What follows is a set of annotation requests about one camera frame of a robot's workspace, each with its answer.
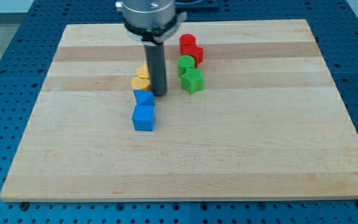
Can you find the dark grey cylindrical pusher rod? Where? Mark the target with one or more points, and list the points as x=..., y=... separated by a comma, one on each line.
x=155, y=57

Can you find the red cylinder block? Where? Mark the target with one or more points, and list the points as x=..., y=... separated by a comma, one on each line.
x=186, y=40

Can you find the light wooden board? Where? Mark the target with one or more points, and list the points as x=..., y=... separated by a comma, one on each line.
x=269, y=125

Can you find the yellow pentagon block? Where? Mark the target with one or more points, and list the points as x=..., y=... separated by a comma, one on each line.
x=142, y=72

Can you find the green cylinder block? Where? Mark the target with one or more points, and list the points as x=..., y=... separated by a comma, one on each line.
x=184, y=63

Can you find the red star block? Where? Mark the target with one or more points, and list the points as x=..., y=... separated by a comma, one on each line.
x=194, y=51

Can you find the yellow heart block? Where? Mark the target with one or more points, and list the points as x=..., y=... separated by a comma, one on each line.
x=138, y=83

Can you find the blue triangle block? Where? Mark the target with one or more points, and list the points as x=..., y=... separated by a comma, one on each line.
x=144, y=98

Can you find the green star block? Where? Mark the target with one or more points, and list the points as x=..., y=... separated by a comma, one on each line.
x=192, y=80

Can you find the blue cube block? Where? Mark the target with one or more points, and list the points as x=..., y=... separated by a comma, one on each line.
x=143, y=118

